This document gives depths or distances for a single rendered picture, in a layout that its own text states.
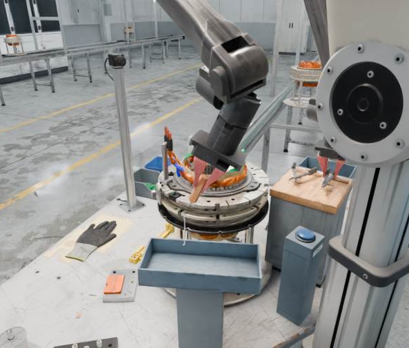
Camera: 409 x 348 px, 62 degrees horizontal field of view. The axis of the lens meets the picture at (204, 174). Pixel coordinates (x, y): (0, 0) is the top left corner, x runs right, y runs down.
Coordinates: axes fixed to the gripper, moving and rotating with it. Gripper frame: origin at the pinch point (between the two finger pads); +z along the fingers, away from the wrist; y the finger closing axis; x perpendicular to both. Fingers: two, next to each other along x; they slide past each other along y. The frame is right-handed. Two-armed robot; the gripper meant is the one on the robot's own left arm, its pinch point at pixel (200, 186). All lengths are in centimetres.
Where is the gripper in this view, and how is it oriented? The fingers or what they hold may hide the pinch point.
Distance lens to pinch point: 65.8
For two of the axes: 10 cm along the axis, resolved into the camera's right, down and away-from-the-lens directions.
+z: -4.0, 8.0, 4.5
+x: -2.6, 3.7, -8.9
